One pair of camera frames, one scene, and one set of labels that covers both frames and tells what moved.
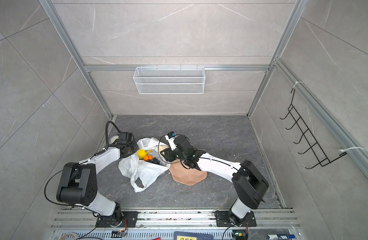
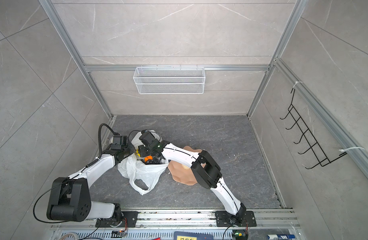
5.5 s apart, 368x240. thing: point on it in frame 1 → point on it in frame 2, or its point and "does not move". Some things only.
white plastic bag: x=133 y=167 does not move
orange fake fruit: x=147 y=157 does not move
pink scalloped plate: x=182 y=173 does not move
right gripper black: x=168 y=156 → x=141 y=150
